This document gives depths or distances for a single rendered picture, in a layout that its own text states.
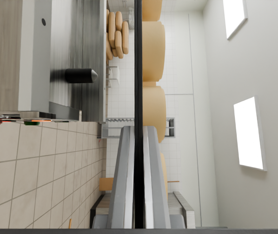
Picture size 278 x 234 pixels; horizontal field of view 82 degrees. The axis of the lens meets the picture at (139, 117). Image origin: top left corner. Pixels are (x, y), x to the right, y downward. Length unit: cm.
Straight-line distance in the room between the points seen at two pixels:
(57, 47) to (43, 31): 16
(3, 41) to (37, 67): 4
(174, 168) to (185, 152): 52
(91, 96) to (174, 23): 545
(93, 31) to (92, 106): 21
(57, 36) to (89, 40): 15
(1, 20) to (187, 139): 452
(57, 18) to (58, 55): 7
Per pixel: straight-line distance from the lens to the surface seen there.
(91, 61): 49
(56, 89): 35
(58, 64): 37
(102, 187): 437
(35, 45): 19
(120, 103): 459
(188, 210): 355
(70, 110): 41
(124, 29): 459
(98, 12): 56
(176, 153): 455
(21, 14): 21
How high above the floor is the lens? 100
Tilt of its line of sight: level
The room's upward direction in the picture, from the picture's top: 90 degrees clockwise
